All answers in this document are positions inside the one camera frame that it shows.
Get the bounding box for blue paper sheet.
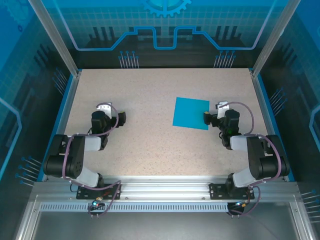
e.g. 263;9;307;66
172;96;210;131

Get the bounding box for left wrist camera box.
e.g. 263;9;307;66
96;101;113;118

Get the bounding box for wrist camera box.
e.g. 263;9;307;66
96;101;113;118
215;100;230;120

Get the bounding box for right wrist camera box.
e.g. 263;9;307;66
215;100;230;120

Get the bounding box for aluminium side rail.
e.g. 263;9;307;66
251;72;290;182
41;72;82;182

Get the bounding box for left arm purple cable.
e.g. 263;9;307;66
61;101;123;219

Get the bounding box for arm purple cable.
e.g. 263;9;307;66
226;101;282;219
61;101;123;219

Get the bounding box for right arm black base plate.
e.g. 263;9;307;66
208;183;256;200

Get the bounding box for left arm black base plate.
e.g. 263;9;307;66
75;183;123;200

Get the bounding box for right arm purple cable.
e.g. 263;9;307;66
226;101;282;219

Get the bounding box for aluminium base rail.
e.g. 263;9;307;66
32;174;300;201

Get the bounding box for cable connector with light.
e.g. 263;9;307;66
233;199;251;210
91;197;105;209

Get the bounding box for slotted metal cable duct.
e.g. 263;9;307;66
38;202;230;213

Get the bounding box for aluminium corner post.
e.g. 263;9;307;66
249;0;302;78
27;0;82;79

